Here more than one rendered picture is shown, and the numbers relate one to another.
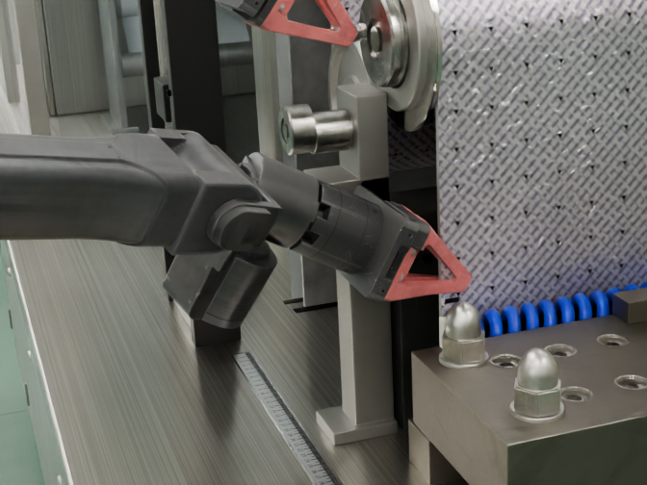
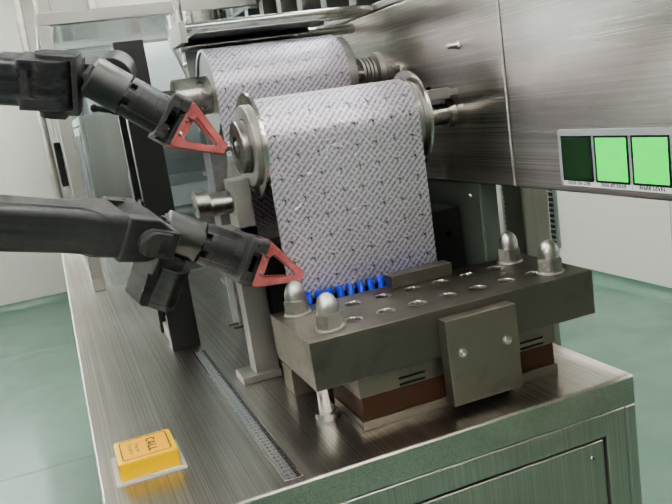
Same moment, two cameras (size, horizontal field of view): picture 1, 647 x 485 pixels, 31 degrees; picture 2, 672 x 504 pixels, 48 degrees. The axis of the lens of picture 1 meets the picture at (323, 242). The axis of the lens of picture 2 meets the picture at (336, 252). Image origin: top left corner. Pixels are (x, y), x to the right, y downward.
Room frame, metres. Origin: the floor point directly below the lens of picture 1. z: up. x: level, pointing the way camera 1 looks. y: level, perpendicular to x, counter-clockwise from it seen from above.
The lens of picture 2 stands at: (-0.16, -0.12, 1.30)
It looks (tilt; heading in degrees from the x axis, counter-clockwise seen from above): 11 degrees down; 358
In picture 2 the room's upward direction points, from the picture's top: 8 degrees counter-clockwise
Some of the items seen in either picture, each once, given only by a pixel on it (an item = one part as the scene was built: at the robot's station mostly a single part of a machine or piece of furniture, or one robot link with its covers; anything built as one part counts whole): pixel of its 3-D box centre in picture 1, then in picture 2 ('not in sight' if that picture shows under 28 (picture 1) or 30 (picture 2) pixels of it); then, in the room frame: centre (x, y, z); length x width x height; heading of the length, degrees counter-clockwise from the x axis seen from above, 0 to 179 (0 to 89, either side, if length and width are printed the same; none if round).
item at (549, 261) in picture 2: not in sight; (549, 255); (0.81, -0.44, 1.05); 0.04 x 0.04 x 0.04
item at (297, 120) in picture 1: (297, 129); (201, 203); (0.94, 0.02, 1.18); 0.04 x 0.02 x 0.04; 17
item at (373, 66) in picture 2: not in sight; (361, 73); (1.25, -0.27, 1.34); 0.07 x 0.07 x 0.07; 17
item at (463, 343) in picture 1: (463, 331); (295, 297); (0.80, -0.10, 1.05); 0.04 x 0.04 x 0.04
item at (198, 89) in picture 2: not in sight; (191, 97); (1.16, 0.03, 1.34); 0.06 x 0.06 x 0.06; 17
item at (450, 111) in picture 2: not in sight; (431, 115); (1.01, -0.35, 1.25); 0.07 x 0.04 x 0.04; 107
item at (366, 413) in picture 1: (347, 268); (241, 281); (0.95, -0.02, 1.05); 0.06 x 0.05 x 0.31; 107
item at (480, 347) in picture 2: not in sight; (482, 353); (0.72, -0.32, 0.97); 0.10 x 0.03 x 0.11; 107
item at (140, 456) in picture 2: not in sight; (146, 454); (0.70, 0.11, 0.91); 0.07 x 0.07 x 0.02; 17
